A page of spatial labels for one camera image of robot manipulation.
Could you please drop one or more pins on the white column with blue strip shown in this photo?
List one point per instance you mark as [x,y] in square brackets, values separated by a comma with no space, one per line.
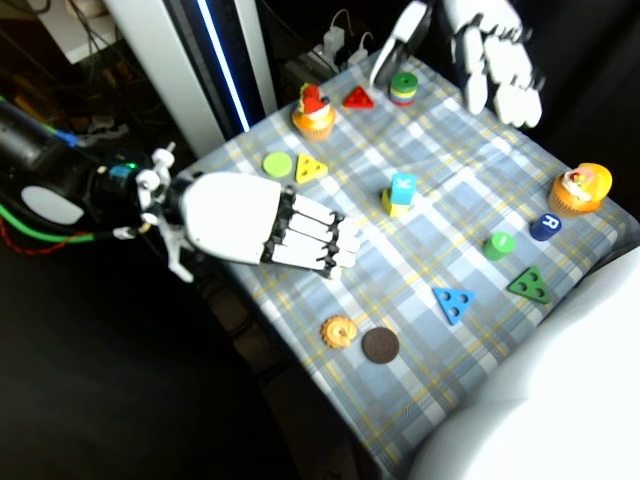
[165,65]

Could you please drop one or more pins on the green toy sandwich cookie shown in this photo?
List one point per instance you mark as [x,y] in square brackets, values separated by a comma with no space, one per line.
[277,164]

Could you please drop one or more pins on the brown toy sandwich cookie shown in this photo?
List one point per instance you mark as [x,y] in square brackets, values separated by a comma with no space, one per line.
[381,345]

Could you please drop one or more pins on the yellow topped toy cupcake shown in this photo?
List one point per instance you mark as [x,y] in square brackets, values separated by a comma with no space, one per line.
[582,192]

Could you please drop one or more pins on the strawberry toy cupcake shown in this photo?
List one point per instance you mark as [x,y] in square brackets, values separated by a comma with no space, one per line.
[314,117]

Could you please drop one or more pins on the tan toy butter biscuit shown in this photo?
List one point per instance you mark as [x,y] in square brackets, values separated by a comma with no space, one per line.
[340,331]

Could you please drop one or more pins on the green cylinder block minus sign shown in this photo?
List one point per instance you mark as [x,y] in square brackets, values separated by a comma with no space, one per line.
[499,246]

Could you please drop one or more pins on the blue plaid tablecloth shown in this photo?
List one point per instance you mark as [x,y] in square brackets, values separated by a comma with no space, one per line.
[425,150]

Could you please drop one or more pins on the green triangle block three holes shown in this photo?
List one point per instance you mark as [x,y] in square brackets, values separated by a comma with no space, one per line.
[530,287]

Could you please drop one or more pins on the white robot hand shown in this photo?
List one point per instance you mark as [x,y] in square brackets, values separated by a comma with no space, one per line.
[230,215]
[505,75]

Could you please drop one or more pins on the blue cylinder block letter R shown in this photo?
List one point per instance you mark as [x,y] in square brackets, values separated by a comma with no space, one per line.
[546,227]

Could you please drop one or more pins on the stack of coloured rings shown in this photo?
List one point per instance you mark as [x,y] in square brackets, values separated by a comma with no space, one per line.
[403,89]

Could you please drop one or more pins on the blue triangle block three holes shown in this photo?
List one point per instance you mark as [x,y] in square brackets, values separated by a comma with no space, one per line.
[452,302]

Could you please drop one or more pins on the grey power strip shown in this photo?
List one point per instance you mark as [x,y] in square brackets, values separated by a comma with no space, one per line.
[310,62]

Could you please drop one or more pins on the red triangle block three holes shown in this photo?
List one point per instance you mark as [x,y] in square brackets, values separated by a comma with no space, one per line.
[358,100]

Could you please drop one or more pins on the white power adapter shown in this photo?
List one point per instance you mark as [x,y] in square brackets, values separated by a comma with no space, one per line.
[361,52]
[334,40]

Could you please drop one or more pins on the teal cube block letter K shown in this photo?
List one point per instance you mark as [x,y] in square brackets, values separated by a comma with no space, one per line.
[403,189]

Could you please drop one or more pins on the yellow triangle block three holes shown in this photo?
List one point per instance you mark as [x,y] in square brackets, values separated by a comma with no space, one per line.
[309,170]

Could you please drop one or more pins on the yellow cube block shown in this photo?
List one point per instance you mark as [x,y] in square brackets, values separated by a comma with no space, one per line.
[392,207]

